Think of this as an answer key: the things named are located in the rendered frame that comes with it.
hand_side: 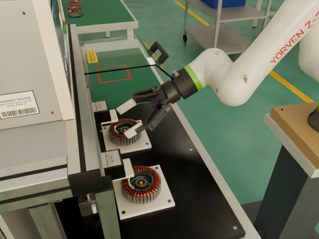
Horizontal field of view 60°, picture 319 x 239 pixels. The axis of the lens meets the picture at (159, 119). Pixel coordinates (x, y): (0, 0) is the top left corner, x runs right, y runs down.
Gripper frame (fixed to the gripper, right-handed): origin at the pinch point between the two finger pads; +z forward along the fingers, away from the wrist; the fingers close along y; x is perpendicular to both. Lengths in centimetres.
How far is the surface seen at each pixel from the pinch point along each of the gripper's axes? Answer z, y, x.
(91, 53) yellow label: -4.3, -8.2, -22.5
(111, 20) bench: -10, -142, 19
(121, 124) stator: 2.3, -3.1, 2.5
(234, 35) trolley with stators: -123, -219, 146
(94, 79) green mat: 10, -50, 6
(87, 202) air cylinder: 14.3, 27.6, -5.7
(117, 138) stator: 4.5, 4.3, 1.0
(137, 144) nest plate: 0.4, 5.7, 6.9
